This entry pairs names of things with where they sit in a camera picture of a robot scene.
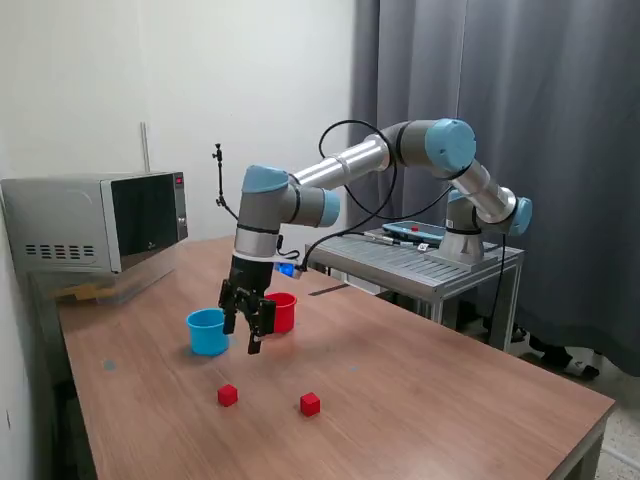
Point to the silver microwave oven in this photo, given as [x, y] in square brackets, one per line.
[65, 220]

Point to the grey curtain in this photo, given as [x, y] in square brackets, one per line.
[590, 150]

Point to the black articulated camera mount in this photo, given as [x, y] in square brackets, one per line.
[220, 180]

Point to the grey metal robot stand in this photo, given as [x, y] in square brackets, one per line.
[400, 260]

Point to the blue plastic cup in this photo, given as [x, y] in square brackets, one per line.
[205, 337]

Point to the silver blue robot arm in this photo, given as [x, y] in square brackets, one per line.
[350, 160]

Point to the dark brown flat strip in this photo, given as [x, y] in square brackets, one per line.
[327, 290]

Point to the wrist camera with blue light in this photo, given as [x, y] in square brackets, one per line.
[287, 270]

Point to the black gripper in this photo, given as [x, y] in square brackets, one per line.
[250, 280]

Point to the blue teach pendant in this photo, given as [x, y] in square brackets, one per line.
[405, 229]

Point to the red cube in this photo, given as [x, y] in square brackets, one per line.
[227, 396]
[310, 404]

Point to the wooden blocks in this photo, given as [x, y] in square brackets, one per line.
[80, 294]

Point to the person's foot in sandal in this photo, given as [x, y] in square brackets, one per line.
[555, 355]

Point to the white wall pipe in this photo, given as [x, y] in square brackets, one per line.
[144, 145]

